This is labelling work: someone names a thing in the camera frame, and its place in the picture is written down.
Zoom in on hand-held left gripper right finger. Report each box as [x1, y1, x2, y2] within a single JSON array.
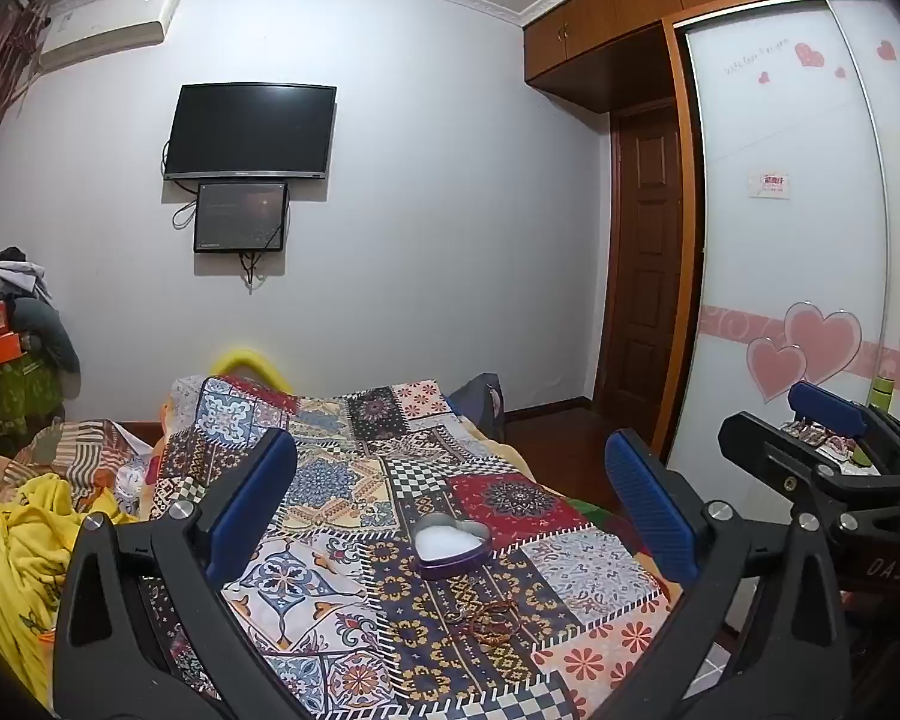
[[592, 427, 853, 720]]

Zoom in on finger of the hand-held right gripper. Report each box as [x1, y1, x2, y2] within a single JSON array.
[[789, 381, 900, 475], [718, 411, 865, 520]]

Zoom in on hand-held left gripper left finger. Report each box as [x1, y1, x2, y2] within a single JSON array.
[[52, 427, 301, 720]]

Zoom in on red beaded bracelet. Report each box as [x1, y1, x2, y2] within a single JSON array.
[[465, 592, 527, 646]]

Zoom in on heart-shaped purple tin box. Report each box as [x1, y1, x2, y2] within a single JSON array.
[[412, 514, 494, 581]]

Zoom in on patchwork printed blanket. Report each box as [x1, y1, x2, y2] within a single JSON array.
[[139, 371, 683, 720]]

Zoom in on yellow hoop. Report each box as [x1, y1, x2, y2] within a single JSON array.
[[210, 349, 298, 395]]

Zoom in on striped brown cloth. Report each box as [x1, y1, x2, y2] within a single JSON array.
[[0, 418, 152, 535]]

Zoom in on dark blue bag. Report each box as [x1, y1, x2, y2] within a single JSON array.
[[446, 373, 508, 440]]

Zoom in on brown wooden door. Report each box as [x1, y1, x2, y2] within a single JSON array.
[[592, 99, 703, 434]]

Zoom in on yellow blanket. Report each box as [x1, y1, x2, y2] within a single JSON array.
[[0, 472, 142, 713]]

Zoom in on green patterned cloth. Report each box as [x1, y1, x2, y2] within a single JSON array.
[[0, 361, 65, 442]]

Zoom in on pile of grey clothes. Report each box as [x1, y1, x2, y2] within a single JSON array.
[[0, 246, 83, 391]]

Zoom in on wooden overhead cabinets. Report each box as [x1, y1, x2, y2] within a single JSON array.
[[523, 0, 875, 116]]

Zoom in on striped brown curtain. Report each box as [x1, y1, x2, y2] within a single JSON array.
[[0, 0, 50, 230]]

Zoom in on white air conditioner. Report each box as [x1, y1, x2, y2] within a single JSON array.
[[39, 0, 182, 77]]

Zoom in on small black wall monitor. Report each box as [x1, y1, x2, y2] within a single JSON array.
[[193, 181, 290, 254]]

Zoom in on wall-mounted black television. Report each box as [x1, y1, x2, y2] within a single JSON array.
[[163, 84, 338, 182]]

